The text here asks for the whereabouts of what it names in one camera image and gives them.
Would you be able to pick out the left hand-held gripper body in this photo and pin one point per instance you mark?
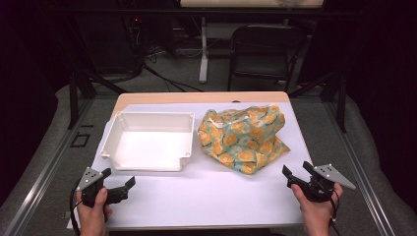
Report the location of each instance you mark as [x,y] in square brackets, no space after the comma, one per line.
[89,178]

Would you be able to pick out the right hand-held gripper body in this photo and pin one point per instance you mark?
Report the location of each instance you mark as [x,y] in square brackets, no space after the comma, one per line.
[331,175]

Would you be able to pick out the white plastic bin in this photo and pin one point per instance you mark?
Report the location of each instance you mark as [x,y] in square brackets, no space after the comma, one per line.
[150,144]

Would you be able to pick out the orange slice print bag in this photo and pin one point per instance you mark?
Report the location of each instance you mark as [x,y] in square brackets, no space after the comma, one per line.
[242,137]

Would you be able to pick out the person's left hand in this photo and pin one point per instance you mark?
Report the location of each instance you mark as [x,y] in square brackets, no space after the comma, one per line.
[93,216]

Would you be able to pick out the person's right hand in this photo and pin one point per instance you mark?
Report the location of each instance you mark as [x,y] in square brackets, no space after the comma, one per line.
[318,213]

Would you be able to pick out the white table mat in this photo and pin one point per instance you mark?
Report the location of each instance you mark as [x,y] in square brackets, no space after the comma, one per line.
[203,196]

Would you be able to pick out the black folding chair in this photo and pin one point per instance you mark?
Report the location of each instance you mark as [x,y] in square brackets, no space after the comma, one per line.
[262,52]

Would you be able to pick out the white desk leg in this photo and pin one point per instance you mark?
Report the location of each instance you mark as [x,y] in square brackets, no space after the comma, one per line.
[203,59]

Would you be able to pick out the black equipment with red light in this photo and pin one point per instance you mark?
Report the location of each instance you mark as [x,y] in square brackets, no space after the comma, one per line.
[136,29]

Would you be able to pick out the aluminium floor rail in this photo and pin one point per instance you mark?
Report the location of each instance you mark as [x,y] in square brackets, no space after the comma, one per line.
[364,177]
[42,173]

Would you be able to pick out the black metal frame stand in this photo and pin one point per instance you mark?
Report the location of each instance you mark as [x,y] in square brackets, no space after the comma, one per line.
[73,98]
[342,101]

